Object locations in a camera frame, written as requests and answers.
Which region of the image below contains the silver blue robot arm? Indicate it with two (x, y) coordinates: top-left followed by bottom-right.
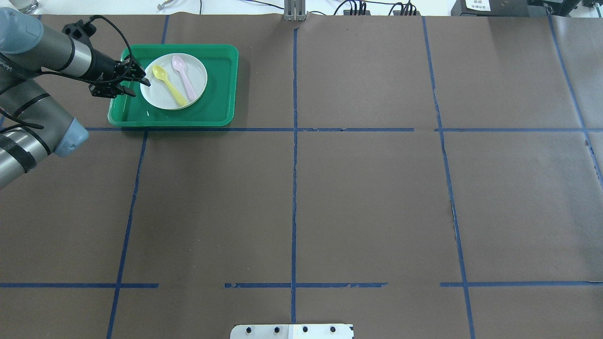
(0, 7), (150, 187)

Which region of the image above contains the white round plate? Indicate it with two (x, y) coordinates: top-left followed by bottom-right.
(140, 52), (209, 110)

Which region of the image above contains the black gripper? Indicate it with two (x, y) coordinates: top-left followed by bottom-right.
(88, 48), (151, 98)

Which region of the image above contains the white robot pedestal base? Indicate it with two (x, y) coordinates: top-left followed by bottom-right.
(230, 323), (355, 339)

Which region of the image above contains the aluminium frame post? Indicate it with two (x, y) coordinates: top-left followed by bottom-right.
(284, 0), (308, 22)

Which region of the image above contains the clear plastic bottle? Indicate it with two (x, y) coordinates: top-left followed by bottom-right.
(9, 0), (39, 14)

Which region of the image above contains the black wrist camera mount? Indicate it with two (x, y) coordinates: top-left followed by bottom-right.
(62, 20), (97, 49)

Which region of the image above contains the yellow plastic spoon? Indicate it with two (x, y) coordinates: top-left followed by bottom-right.
(151, 65), (188, 107)

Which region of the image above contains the pink plastic spoon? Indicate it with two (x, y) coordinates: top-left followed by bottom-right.
(171, 55), (197, 102)

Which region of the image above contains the metal reacher grabber tool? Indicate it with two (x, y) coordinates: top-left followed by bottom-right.
(157, 0), (182, 11)

